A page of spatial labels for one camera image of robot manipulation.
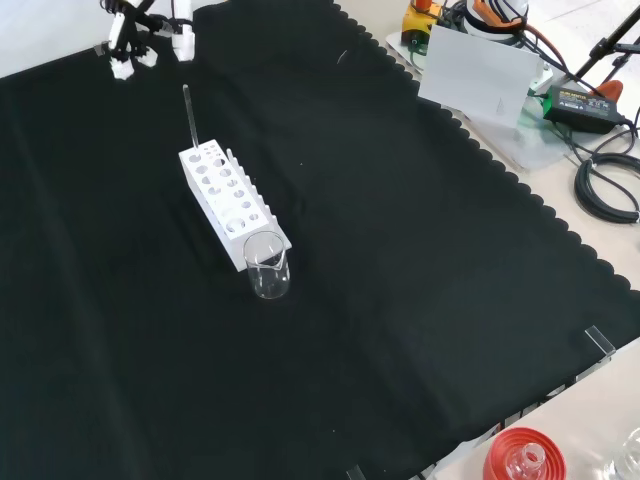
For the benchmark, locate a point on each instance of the black cloth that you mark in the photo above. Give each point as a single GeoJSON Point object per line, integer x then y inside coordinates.
{"type": "Point", "coordinates": [350, 300]}

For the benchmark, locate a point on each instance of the black power adapter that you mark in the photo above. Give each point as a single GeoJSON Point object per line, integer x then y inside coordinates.
{"type": "Point", "coordinates": [582, 105]}

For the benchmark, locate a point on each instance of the black tripod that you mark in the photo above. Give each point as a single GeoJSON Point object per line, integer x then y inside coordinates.
{"type": "Point", "coordinates": [607, 42]}

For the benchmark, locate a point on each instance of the grey metal base plate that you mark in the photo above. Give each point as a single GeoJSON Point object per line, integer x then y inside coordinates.
{"type": "Point", "coordinates": [535, 145]}

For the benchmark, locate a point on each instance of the clear cloth clip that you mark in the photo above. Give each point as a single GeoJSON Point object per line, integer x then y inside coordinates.
{"type": "Point", "coordinates": [353, 472]}
{"type": "Point", "coordinates": [600, 342]}
{"type": "Point", "coordinates": [98, 49]}

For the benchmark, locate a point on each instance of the clear glass beaker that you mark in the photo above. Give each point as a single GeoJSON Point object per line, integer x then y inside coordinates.
{"type": "Point", "coordinates": [270, 280]}

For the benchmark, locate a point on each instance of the pale board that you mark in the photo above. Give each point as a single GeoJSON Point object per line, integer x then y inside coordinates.
{"type": "Point", "coordinates": [475, 75]}

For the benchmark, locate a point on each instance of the white test tube rack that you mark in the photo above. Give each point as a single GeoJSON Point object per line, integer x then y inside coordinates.
{"type": "Point", "coordinates": [210, 210]}

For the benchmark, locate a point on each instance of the yellow stop button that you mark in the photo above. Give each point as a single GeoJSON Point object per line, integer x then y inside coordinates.
{"type": "Point", "coordinates": [417, 22]}

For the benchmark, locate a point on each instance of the clear glassware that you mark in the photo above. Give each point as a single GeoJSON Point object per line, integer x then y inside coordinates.
{"type": "Point", "coordinates": [630, 455]}

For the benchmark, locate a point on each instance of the red funnel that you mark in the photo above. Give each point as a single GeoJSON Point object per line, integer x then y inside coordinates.
{"type": "Point", "coordinates": [500, 455]}

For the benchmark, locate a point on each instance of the small clear glass bottle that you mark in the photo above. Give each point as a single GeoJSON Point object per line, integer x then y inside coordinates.
{"type": "Point", "coordinates": [527, 462]}

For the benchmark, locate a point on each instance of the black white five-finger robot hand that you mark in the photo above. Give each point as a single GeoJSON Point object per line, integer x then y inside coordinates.
{"type": "Point", "coordinates": [184, 42]}

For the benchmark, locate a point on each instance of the clear glass rod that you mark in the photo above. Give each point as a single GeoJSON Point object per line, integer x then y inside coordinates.
{"type": "Point", "coordinates": [191, 120]}

